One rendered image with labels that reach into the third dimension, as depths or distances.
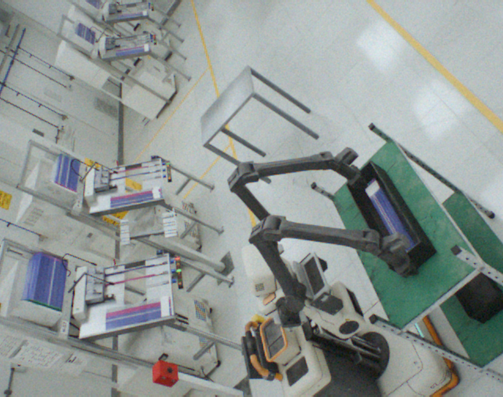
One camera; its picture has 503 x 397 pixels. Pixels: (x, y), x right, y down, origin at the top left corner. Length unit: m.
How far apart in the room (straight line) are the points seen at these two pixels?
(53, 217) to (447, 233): 3.95
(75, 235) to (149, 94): 3.65
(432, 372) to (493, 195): 1.14
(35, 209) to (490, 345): 4.03
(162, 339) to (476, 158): 2.69
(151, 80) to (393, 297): 6.70
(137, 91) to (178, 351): 5.01
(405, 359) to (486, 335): 0.51
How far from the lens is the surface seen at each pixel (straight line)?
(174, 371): 4.12
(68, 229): 5.52
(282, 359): 2.88
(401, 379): 3.11
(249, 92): 4.62
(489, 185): 3.57
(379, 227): 2.54
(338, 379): 2.88
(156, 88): 8.62
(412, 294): 2.32
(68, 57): 8.46
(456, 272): 2.23
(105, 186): 5.57
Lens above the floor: 2.71
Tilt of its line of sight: 30 degrees down
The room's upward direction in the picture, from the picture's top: 61 degrees counter-clockwise
